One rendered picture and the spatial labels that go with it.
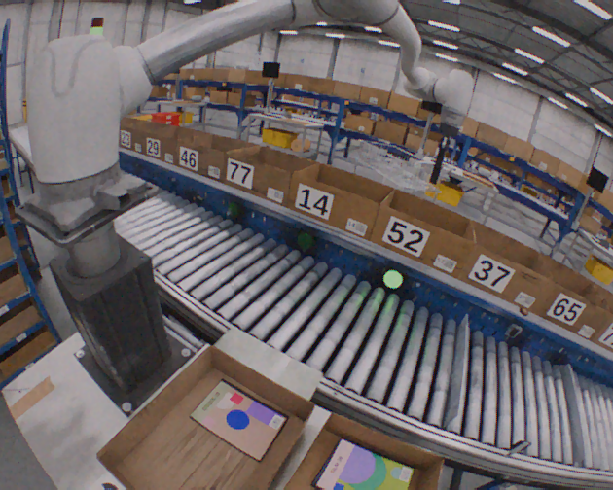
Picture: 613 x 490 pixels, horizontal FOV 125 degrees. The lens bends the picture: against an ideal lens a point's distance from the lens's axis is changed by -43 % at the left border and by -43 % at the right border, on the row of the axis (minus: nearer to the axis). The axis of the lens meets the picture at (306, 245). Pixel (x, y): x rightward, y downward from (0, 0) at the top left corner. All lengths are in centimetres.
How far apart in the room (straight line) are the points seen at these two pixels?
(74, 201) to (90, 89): 16
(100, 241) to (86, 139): 19
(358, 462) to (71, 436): 65
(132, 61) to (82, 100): 22
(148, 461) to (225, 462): 17
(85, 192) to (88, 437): 54
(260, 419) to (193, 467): 19
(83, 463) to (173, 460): 22
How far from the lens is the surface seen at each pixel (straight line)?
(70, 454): 77
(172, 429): 70
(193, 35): 66
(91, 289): 54
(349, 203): 111
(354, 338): 90
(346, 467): 65
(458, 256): 110
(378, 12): 71
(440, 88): 109
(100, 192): 46
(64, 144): 44
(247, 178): 134
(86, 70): 45
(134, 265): 56
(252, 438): 66
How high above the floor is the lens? 140
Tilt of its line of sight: 31 degrees down
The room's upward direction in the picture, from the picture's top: 12 degrees clockwise
